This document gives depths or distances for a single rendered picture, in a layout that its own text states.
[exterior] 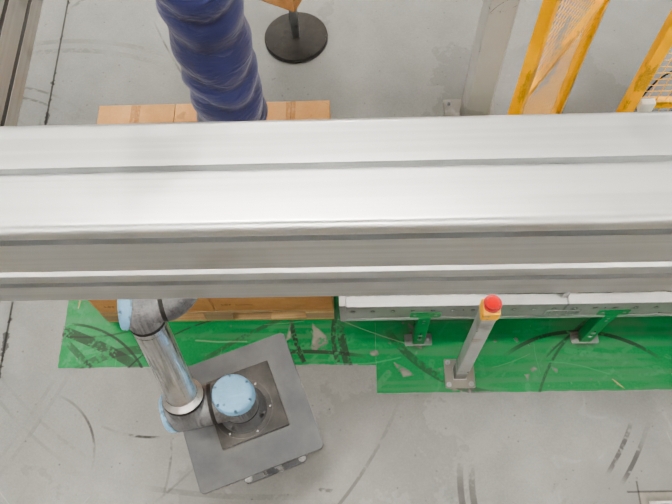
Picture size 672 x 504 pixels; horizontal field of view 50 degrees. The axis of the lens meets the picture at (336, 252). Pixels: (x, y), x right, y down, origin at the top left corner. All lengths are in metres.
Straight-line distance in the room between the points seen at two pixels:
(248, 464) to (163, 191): 2.49
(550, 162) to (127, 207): 0.26
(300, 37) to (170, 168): 4.27
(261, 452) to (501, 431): 1.32
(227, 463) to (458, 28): 3.09
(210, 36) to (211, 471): 1.66
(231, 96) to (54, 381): 2.22
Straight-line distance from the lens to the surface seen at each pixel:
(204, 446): 2.94
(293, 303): 3.59
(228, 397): 2.66
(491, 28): 3.66
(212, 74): 2.14
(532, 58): 3.00
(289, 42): 4.71
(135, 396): 3.86
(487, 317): 2.82
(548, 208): 0.45
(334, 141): 0.46
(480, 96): 4.07
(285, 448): 2.89
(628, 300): 3.40
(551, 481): 3.73
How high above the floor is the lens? 3.59
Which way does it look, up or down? 66 degrees down
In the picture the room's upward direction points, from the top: 5 degrees counter-clockwise
